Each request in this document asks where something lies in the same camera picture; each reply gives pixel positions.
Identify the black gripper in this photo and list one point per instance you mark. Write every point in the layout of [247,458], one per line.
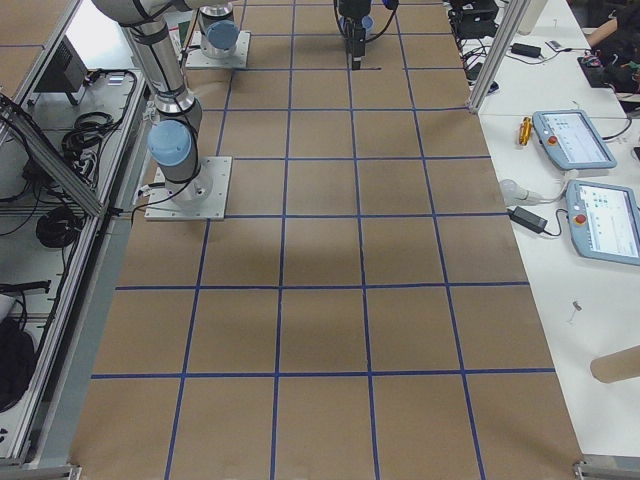
[352,10]

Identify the yellow tool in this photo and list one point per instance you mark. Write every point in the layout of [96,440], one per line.
[524,133]

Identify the white light bulb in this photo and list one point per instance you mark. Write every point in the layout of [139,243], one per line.
[513,194]

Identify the teach pendant far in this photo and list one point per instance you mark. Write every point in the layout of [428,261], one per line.
[571,141]

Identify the teach pendant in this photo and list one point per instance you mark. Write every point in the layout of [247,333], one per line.
[603,221]
[571,141]

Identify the black power adapter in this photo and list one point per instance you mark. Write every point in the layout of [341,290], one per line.
[527,219]

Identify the teach pendant near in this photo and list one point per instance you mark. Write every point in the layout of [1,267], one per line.
[603,221]

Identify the cardboard tube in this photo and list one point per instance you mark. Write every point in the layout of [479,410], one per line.
[618,366]

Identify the aluminium frame post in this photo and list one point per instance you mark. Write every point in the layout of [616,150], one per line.
[513,16]

